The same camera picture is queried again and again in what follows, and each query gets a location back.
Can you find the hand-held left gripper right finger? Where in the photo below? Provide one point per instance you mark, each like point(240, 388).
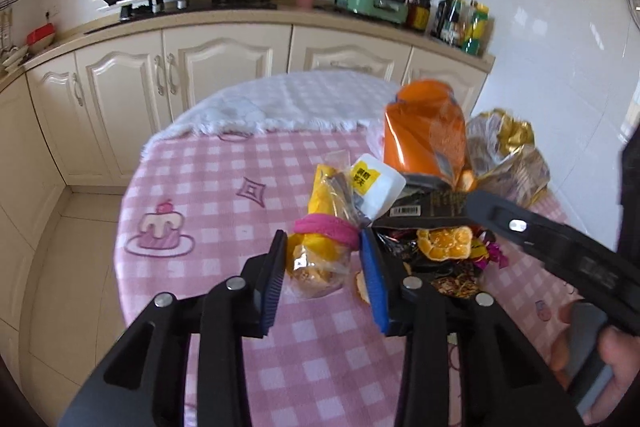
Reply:
point(372, 279)

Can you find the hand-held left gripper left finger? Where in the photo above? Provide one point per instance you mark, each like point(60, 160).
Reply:
point(275, 279)

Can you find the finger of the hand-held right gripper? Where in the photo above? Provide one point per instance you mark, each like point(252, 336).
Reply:
point(500, 217)

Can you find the yellow snack bag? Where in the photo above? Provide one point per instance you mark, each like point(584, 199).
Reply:
point(320, 257)

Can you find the black snack packet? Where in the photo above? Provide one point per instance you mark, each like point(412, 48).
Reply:
point(430, 207)

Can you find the crushed orange soda bottle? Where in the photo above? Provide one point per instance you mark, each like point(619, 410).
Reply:
point(425, 132)

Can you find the person's right hand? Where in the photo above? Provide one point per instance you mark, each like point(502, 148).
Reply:
point(622, 362)

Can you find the small orange peel piece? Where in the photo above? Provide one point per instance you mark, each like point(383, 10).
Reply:
point(360, 289)

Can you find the purple candy wrapper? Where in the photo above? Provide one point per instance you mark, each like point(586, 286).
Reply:
point(492, 252)

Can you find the dark red candy wrapper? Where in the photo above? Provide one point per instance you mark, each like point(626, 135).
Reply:
point(397, 247)

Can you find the gold and clear plastic bag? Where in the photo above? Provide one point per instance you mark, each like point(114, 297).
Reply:
point(507, 162)

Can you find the pile of seed shells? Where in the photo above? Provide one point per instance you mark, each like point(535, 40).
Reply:
point(457, 284)

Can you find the person's dark clothing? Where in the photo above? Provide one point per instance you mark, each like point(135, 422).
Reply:
point(630, 197)

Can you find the white packet with yellow label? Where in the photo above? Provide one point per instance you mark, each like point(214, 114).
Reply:
point(382, 187)

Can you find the pink checkered tablecloth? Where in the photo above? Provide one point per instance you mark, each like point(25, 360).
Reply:
point(200, 172)

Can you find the white fringed towel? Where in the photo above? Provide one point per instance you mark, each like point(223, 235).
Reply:
point(300, 102)

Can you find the clear condiment bottle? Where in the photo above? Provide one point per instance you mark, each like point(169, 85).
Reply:
point(461, 22)

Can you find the dark glass bottle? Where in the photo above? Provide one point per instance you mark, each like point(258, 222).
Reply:
point(444, 19)

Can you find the cream kitchen cabinet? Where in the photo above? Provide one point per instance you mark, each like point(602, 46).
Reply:
point(225, 57)

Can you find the red bowl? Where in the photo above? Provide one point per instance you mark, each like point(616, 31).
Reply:
point(40, 37)

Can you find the white bowls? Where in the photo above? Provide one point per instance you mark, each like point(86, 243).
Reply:
point(15, 59)

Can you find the metal utensil rack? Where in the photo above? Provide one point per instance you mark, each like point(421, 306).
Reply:
point(6, 22)

